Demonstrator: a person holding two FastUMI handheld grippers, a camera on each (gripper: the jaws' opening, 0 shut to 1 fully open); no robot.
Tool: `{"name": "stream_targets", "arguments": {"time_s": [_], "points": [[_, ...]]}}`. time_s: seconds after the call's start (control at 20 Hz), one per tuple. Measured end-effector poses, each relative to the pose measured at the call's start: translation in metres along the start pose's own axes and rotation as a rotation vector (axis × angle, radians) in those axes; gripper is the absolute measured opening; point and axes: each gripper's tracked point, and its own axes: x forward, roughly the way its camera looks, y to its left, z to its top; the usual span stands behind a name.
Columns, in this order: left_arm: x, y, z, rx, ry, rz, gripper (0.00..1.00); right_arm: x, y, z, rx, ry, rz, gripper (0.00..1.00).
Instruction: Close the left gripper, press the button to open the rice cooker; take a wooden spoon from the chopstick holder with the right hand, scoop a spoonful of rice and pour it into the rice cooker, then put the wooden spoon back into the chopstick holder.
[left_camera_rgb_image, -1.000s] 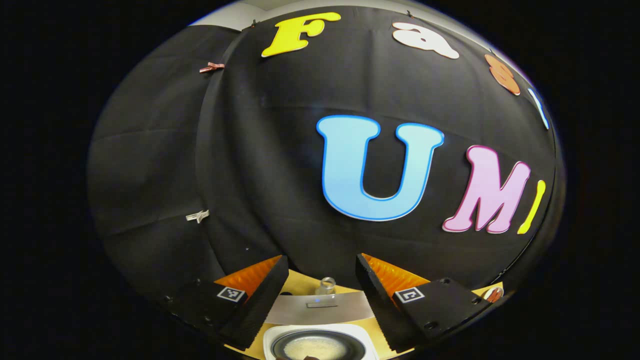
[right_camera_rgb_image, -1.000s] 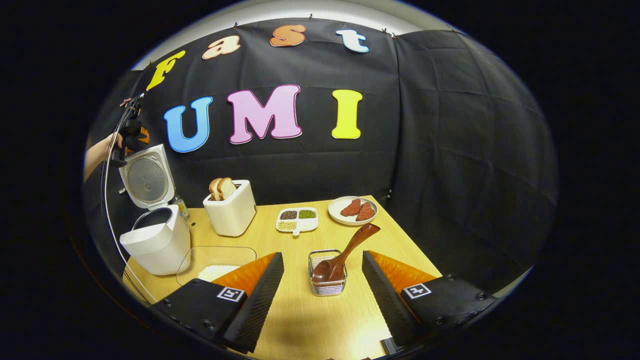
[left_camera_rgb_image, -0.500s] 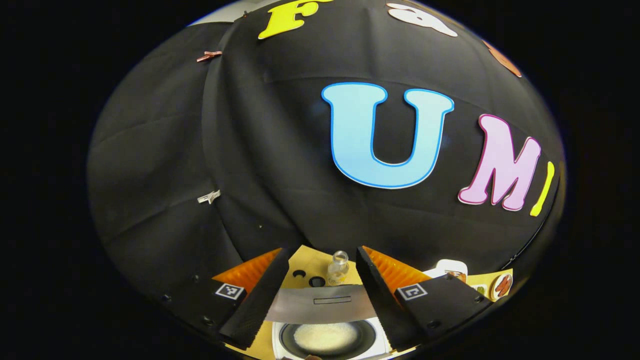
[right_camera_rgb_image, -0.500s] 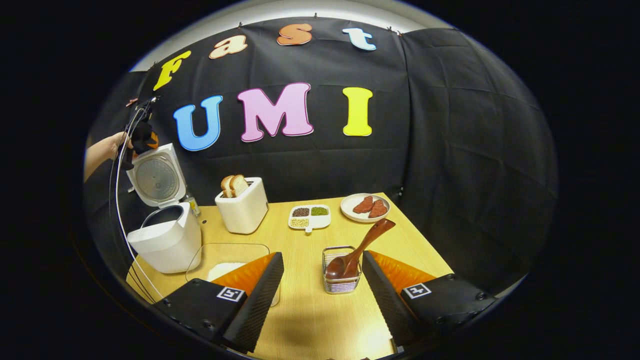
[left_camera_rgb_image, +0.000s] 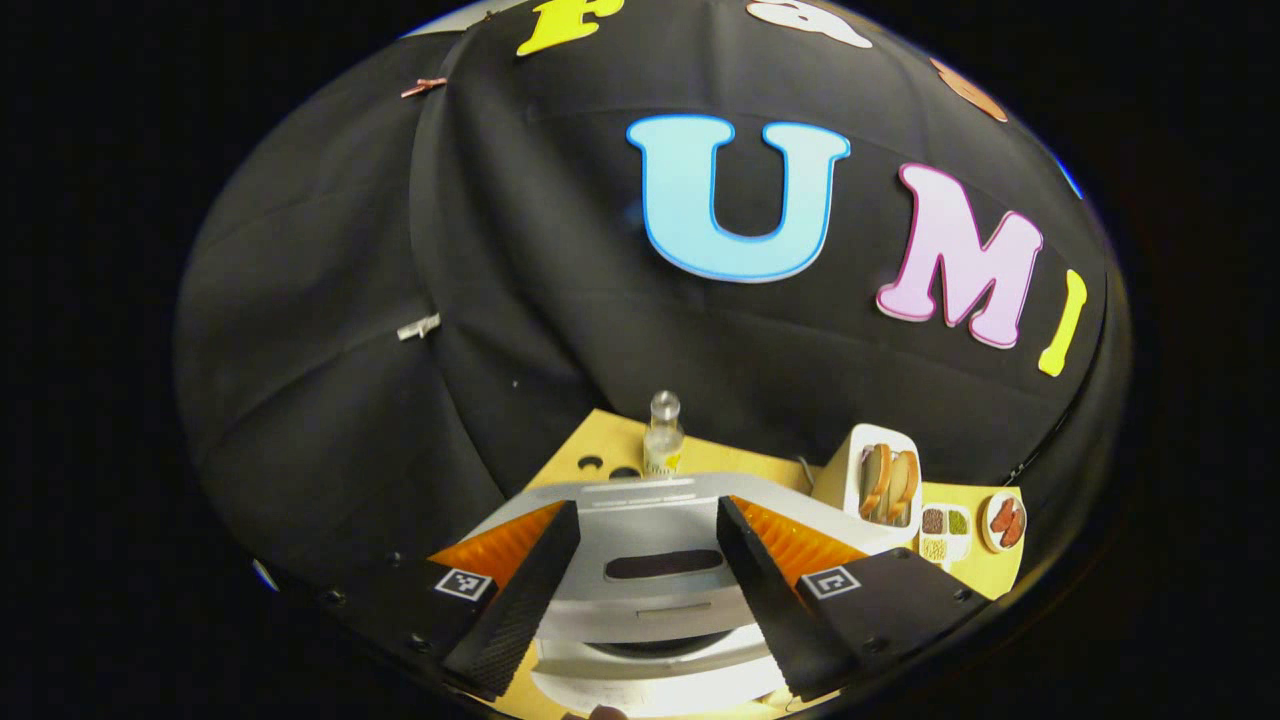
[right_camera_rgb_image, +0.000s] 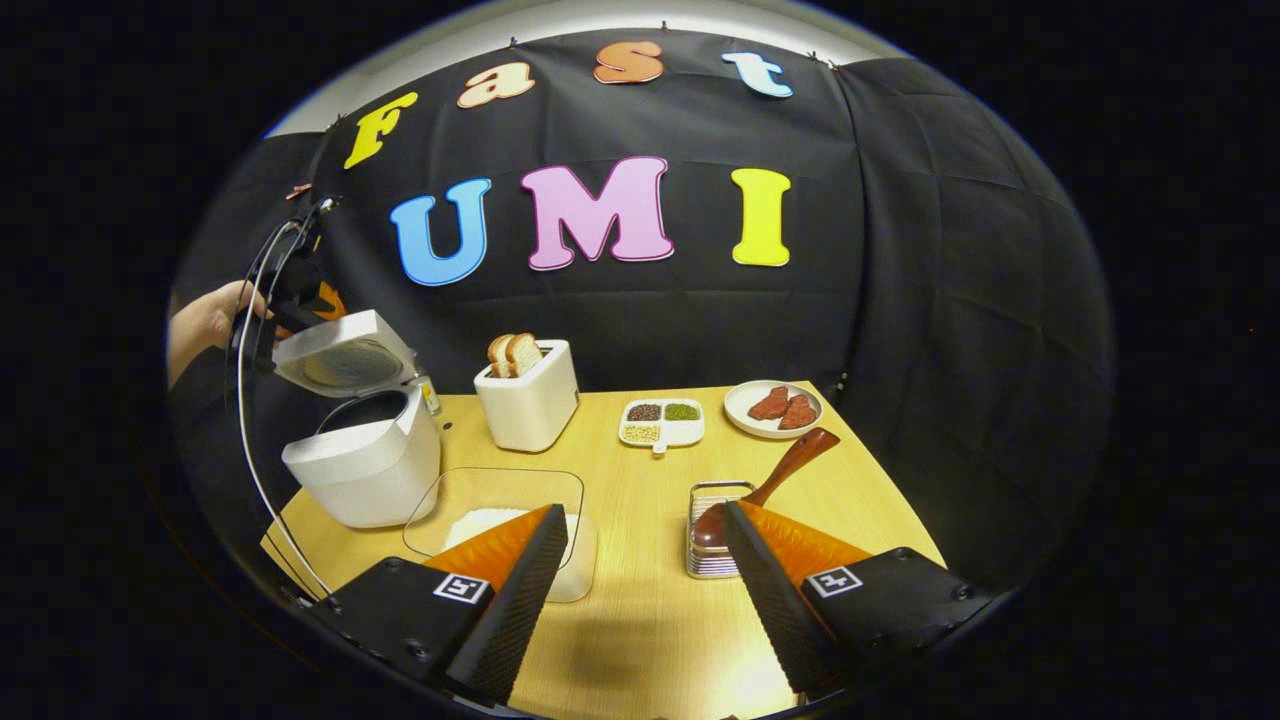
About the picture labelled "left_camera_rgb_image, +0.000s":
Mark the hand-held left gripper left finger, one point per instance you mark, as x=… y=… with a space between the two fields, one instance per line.
x=520 y=600

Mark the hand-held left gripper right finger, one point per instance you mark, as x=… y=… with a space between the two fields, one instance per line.
x=765 y=600

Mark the white rice cooker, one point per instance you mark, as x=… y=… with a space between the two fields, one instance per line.
x=650 y=520

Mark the white toaster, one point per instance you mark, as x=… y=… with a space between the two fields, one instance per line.
x=835 y=480

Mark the toasted bread slice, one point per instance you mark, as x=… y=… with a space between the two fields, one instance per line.
x=903 y=488
x=876 y=480

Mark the small glass bottle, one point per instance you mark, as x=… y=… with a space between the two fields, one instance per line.
x=663 y=445

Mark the white divided dish of beans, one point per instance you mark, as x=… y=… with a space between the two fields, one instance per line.
x=944 y=522

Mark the round white plate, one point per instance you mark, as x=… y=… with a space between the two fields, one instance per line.
x=985 y=520

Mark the brown meat piece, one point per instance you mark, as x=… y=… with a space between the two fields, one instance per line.
x=1001 y=516
x=1014 y=528

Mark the white clothes peg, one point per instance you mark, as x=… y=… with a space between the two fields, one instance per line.
x=418 y=327

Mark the pink clothes peg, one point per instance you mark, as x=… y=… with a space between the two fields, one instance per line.
x=424 y=87

